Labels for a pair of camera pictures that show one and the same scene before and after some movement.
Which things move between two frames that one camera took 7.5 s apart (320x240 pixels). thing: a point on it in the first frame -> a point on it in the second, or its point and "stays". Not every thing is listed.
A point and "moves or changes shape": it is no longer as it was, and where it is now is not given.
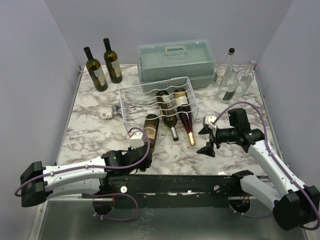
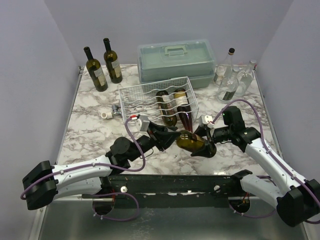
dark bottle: [151, 126] moves or changes shape
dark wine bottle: [112, 63] stays
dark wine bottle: [96, 71] stays
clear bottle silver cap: [246, 78] stays
